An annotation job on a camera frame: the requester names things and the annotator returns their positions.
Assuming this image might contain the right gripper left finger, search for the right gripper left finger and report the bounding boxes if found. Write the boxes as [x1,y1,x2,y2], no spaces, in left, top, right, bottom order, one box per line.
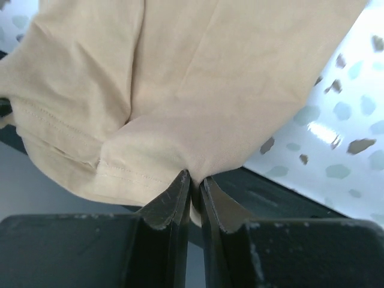
[1,170,191,287]

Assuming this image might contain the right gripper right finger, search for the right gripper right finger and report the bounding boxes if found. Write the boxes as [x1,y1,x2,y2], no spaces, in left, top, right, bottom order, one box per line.
[200,178,383,287]

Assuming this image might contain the beige t shirt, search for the beige t shirt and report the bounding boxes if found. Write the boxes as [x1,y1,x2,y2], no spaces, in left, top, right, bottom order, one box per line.
[0,0,371,227]

